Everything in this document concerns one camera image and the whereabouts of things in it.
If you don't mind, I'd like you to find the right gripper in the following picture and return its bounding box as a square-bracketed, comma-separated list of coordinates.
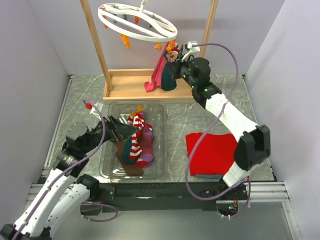
[166, 54, 198, 90]

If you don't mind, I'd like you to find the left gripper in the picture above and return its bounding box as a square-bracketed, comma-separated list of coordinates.
[81, 114, 140, 153]

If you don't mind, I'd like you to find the dark teal santa sock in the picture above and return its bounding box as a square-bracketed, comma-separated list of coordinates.
[161, 42, 184, 92]
[121, 140, 136, 165]

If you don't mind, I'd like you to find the red white striped sock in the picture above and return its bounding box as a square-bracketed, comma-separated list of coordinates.
[127, 112, 145, 160]
[134, 123, 153, 168]

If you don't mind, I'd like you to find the brown sock with striped cuff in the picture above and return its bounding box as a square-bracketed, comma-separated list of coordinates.
[115, 141, 144, 177]

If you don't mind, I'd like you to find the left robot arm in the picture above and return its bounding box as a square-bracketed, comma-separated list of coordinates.
[0, 115, 139, 240]

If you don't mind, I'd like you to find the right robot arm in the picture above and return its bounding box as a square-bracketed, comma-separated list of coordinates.
[168, 57, 271, 200]

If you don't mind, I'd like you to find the wooden hanger stand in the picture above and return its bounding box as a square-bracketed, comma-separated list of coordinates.
[79, 0, 220, 106]

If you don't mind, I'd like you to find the white round clip hanger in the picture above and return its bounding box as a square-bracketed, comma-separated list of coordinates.
[97, 0, 178, 43]

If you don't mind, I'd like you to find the pink cloth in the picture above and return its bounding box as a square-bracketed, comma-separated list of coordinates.
[144, 47, 167, 93]

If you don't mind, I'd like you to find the clear plastic tray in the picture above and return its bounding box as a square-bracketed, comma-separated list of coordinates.
[99, 101, 167, 183]

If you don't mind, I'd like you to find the red folded cloth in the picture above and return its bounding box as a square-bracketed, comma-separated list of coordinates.
[189, 133, 238, 177]

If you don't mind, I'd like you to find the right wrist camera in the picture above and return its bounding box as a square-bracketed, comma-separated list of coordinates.
[181, 41, 201, 62]

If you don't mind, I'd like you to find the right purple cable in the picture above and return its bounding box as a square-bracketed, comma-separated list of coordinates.
[185, 42, 251, 219]

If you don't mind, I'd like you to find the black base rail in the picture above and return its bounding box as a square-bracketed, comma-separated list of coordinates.
[84, 182, 248, 211]

